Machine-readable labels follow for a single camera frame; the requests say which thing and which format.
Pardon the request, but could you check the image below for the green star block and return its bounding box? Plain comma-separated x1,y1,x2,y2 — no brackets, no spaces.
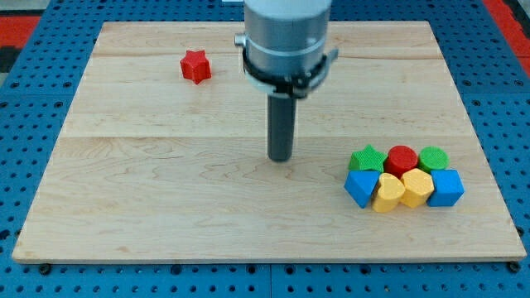
348,144,388,172

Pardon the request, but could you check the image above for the red star block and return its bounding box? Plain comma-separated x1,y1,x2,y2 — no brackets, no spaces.
180,50,212,84

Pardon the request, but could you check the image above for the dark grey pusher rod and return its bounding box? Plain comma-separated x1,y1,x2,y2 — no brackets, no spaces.
267,96,296,162

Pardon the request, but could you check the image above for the blue triangle block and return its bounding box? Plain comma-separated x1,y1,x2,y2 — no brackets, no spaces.
344,171,380,209

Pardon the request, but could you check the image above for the light wooden board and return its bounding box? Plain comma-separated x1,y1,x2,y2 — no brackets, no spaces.
12,22,527,264

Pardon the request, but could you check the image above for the yellow heart block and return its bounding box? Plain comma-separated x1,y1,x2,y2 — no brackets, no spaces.
372,173,405,213

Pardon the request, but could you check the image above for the red cylinder block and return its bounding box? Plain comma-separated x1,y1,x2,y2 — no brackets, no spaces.
383,145,418,178

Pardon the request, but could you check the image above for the yellow hexagon block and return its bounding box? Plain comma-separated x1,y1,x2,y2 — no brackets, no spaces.
400,169,434,209

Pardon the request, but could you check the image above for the green cylinder block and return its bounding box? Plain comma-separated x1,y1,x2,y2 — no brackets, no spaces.
418,146,450,173

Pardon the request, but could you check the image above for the blue cube block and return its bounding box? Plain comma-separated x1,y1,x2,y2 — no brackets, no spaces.
426,169,465,207

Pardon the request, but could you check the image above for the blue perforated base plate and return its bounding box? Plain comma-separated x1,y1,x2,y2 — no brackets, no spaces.
1,1,529,297

